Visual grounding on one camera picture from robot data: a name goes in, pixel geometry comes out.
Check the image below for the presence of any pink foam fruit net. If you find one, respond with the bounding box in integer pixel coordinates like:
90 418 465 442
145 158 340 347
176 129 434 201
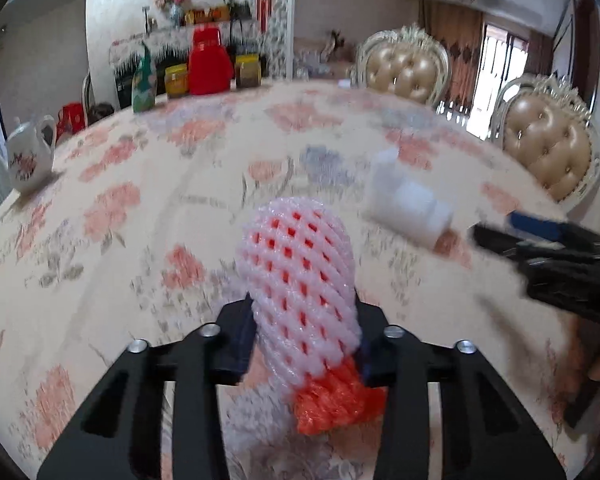
236 197 387 434

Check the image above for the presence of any near beige tufted chair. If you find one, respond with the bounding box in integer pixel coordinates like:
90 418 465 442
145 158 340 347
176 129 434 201
489 74 600 214

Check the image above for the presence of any white foam block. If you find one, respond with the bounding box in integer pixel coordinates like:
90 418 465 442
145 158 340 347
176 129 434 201
364 180 453 250

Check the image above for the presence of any white floral teapot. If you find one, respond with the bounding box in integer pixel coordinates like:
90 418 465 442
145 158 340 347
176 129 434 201
0 115 57 195

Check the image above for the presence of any black handbag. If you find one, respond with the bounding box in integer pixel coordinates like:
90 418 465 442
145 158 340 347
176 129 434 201
223 0 252 22

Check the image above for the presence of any brown curtain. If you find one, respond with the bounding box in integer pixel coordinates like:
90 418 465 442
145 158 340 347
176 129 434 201
419 0 484 113

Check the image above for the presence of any sideboard with lace cover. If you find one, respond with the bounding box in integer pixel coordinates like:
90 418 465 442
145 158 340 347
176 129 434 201
108 21 261 108

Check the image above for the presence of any far beige tufted chair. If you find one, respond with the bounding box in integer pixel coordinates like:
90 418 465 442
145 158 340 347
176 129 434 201
349 24 452 108

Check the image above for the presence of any red thermos jug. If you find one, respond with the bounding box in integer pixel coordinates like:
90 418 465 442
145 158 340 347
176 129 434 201
187 24 234 96

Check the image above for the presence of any beige tufted chair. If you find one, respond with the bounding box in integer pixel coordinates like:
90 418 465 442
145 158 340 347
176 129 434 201
489 74 600 214
349 24 452 108

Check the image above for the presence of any red plastic stool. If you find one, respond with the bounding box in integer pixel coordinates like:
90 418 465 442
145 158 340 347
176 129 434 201
56 102 86 143

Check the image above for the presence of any dark contents jar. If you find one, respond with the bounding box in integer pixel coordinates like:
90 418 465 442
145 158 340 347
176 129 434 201
235 53 261 89

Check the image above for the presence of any floral tablecloth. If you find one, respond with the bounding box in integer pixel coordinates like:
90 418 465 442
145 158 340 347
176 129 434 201
0 81 592 477

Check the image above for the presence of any yellow lid jar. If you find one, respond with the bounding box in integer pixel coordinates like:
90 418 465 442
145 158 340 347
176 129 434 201
164 64 188 99

